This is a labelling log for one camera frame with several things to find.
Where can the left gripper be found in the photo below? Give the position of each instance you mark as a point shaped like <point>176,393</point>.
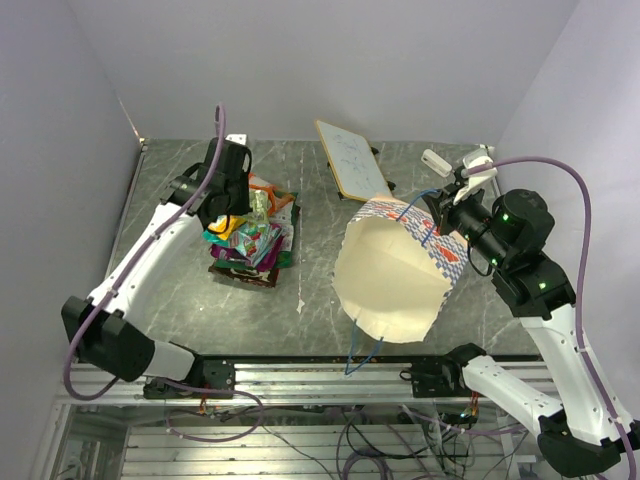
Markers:
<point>243,206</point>

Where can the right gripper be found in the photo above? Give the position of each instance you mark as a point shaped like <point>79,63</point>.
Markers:
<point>445,211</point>

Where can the small olive green packet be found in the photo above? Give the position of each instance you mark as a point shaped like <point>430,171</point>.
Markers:
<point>260,204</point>

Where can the orange snack packet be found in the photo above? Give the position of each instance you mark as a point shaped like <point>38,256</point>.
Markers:
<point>276,197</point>

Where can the yellow snack packet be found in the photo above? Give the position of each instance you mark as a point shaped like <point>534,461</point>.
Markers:
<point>225,225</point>

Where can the green snack packet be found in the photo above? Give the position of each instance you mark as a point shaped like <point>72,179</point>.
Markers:
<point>286,218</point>

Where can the teal Fox's candy bag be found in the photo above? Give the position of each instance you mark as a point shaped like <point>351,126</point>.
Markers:
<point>251,240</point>

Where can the purple candy bag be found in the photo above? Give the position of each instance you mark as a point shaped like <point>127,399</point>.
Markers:
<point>230,258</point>

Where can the blue checkered paper bag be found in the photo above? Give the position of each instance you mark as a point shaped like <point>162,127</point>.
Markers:
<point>394,273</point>

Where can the brown Kettle chips bag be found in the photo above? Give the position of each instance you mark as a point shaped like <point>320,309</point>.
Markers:
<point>266,279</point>

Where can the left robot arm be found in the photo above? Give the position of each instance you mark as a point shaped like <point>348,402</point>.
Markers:
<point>101,327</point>

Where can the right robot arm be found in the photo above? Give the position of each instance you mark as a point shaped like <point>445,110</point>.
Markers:
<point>575,432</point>

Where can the white eraser block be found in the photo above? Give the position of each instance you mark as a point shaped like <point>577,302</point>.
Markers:
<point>436,163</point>

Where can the small yellow-framed whiteboard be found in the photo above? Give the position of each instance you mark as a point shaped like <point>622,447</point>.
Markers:
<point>352,162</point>

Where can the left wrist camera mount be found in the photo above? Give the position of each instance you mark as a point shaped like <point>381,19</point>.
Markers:
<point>241,139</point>

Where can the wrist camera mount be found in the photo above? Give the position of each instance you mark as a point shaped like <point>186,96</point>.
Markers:
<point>241,139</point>
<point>476,170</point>

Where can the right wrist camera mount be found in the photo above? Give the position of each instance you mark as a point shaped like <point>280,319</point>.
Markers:
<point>476,170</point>

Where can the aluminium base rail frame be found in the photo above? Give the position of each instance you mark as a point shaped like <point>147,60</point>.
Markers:
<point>290,418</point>

